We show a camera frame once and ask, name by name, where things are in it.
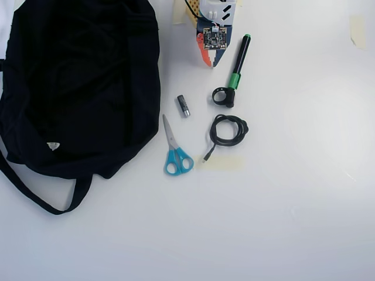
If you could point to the blue-grey gripper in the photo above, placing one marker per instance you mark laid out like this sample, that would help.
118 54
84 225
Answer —
220 59

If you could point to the yellow perforated robot base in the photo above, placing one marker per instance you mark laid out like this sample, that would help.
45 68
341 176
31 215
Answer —
193 10

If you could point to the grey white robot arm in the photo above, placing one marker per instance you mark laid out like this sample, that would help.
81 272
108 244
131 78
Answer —
214 7

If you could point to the black fabric bag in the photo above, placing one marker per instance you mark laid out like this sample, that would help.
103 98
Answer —
73 87

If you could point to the small beige tape piece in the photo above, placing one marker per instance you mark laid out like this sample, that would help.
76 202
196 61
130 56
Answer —
239 2

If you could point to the black cylindrical battery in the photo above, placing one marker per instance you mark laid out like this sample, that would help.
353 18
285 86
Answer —
183 105

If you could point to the long beige tape strip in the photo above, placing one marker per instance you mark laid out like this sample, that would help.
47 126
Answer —
228 162

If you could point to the beige tape strip with torn end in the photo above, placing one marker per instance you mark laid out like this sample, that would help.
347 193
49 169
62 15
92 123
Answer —
358 30

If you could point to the camera circuit board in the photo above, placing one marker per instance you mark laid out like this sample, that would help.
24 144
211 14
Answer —
215 38

